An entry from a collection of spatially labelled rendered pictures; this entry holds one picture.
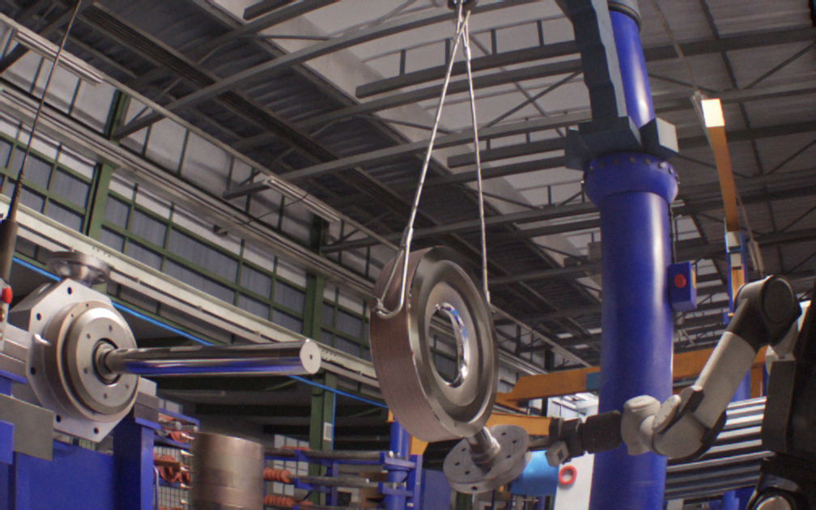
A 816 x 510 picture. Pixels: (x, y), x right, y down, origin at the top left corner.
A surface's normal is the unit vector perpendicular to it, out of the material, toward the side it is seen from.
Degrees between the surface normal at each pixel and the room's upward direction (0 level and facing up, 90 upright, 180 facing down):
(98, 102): 90
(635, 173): 129
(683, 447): 141
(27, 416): 90
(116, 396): 90
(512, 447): 49
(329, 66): 90
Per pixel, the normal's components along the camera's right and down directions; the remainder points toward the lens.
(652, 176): 0.10, 0.35
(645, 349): -0.12, -0.33
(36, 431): 0.86, -0.12
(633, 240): -0.40, -0.32
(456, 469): -0.40, -0.84
